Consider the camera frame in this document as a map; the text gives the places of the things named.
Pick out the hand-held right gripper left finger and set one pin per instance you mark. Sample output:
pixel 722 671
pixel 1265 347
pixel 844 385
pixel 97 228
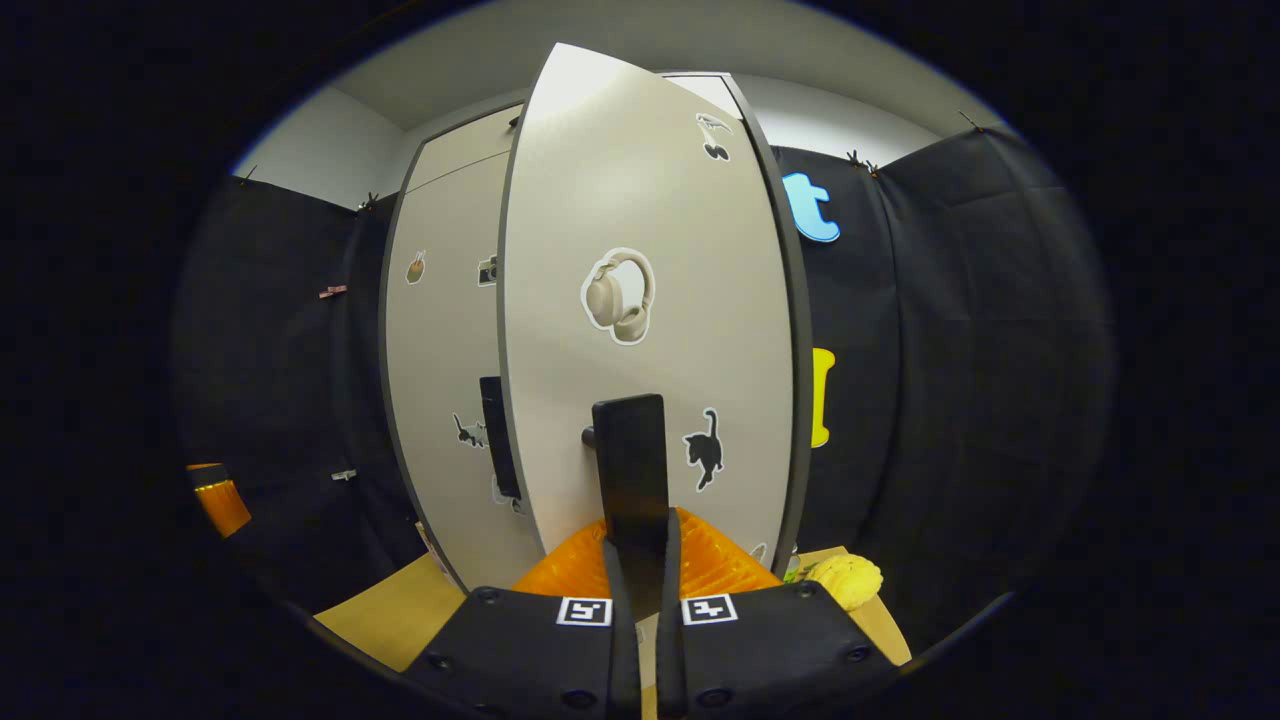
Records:
pixel 520 650

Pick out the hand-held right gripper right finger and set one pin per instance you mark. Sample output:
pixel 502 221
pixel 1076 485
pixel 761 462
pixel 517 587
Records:
pixel 780 650

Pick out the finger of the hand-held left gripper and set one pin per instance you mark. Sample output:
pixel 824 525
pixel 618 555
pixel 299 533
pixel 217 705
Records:
pixel 225 505

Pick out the grey cabinet door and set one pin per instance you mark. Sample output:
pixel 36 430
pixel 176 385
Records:
pixel 640 180
pixel 440 350

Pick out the grey double-door shoe cabinet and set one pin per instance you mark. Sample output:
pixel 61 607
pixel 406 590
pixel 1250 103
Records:
pixel 465 150

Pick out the yellow bumpy bun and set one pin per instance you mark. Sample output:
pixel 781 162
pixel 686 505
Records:
pixel 845 582

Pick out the black backdrop cloth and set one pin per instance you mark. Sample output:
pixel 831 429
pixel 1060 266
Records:
pixel 950 350

